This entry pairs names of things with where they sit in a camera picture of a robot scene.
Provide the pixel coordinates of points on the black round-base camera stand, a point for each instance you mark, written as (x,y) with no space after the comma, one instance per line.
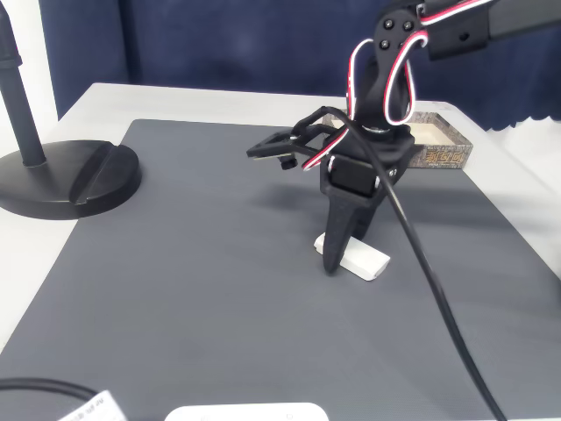
(87,184)

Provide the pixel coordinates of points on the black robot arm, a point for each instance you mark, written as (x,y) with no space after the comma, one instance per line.
(377,87)

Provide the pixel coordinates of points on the white eraser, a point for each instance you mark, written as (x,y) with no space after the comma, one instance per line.
(368,261)

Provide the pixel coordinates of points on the stone-patterned cardboard box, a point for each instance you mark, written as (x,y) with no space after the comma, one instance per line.
(442,158)

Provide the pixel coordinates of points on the white rounded flat device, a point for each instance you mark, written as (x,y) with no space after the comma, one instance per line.
(245,413)

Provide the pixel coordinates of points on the grey work mat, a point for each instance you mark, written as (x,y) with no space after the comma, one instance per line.
(175,285)

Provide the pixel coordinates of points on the dark blue curtain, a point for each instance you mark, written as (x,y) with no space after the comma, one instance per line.
(219,44)

